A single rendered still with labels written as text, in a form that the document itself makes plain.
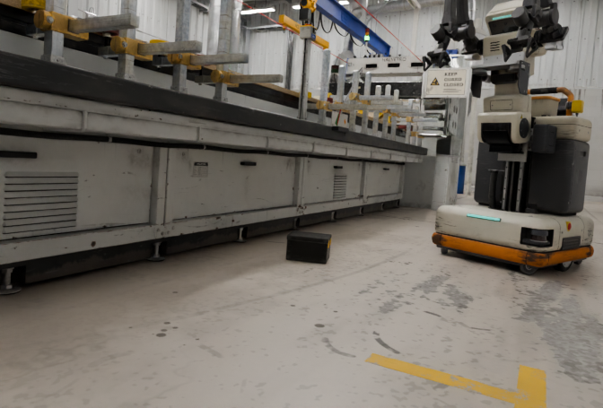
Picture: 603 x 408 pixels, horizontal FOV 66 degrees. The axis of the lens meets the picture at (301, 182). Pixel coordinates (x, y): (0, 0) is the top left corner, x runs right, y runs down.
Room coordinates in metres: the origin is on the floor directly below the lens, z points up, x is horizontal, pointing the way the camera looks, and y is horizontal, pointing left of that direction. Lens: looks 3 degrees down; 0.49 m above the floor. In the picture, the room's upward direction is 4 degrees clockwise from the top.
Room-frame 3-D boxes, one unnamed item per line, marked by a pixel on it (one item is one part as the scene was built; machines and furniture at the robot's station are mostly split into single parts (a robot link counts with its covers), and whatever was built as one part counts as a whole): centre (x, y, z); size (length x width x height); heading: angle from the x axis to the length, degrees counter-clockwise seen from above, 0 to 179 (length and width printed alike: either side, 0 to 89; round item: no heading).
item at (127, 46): (1.54, 0.59, 0.81); 0.14 x 0.06 x 0.05; 152
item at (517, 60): (2.43, -0.99, 0.99); 0.28 x 0.16 x 0.22; 39
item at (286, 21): (8.13, 0.10, 2.65); 1.71 x 0.09 x 0.32; 152
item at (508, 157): (2.46, -1.13, 0.68); 0.28 x 0.27 x 0.25; 39
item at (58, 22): (1.32, 0.70, 0.81); 0.14 x 0.06 x 0.05; 152
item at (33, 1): (1.40, 0.83, 0.85); 0.08 x 0.08 x 0.11
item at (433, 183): (5.89, -1.07, 0.95); 1.65 x 0.70 x 1.90; 62
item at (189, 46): (1.53, 0.53, 0.81); 0.43 x 0.03 x 0.04; 62
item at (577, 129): (2.67, -1.29, 0.59); 0.55 x 0.34 x 0.83; 39
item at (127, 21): (1.31, 0.65, 0.81); 0.43 x 0.03 x 0.04; 62
